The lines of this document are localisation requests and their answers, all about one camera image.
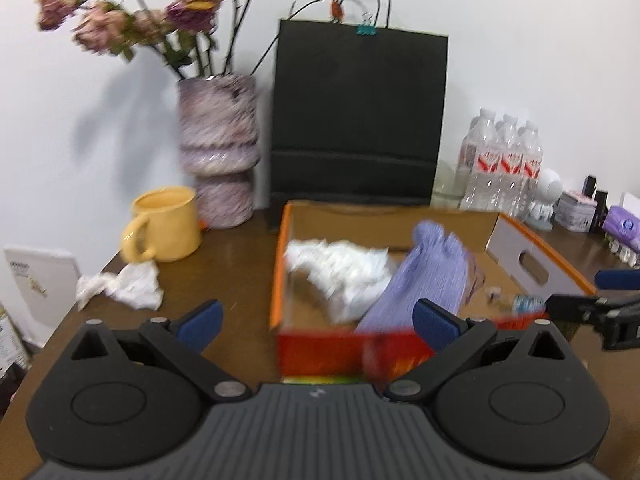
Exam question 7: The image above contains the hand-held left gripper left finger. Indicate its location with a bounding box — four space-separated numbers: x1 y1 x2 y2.
70 299 250 404

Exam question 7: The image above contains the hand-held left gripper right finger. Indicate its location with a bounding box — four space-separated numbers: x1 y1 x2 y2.
384 299 567 404

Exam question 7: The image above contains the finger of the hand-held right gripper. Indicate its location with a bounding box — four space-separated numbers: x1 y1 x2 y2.
545 294 608 323
595 269 640 290

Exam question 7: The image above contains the small blue trinket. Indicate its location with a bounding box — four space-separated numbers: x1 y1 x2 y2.
510 295 548 313

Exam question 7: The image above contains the purple fabric pouch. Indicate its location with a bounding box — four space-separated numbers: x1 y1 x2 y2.
355 220 473 333

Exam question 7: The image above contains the white tissue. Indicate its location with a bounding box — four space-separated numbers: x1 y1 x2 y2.
284 239 393 323
75 261 164 311

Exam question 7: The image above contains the red cardboard box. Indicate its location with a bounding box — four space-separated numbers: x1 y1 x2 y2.
270 201 598 378

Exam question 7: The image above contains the purple tissue pack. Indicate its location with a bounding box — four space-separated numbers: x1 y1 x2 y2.
602 192 640 253

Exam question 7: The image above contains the grey tin box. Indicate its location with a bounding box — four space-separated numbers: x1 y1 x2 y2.
554 190 598 233

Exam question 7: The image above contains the yellow mug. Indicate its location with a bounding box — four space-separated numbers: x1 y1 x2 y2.
121 186 202 264

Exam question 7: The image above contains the white robot figurine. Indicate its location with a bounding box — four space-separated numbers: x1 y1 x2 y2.
527 167 563 231

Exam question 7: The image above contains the clear glass cup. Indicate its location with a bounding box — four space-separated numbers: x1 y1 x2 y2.
432 160 468 208

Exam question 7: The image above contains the clear water bottle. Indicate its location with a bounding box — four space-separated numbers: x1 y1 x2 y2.
492 115 521 216
457 108 496 208
515 121 544 221

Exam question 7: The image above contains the white flat box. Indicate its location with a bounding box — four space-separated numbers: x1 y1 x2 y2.
4 245 81 348

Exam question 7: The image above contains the purple ceramic vase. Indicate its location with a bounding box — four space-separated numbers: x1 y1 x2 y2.
177 74 261 228

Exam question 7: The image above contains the yellow printed bag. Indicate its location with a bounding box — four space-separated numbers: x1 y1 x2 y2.
0 300 31 386

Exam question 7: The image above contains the black paper bag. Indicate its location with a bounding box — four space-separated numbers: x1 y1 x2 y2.
270 0 449 208

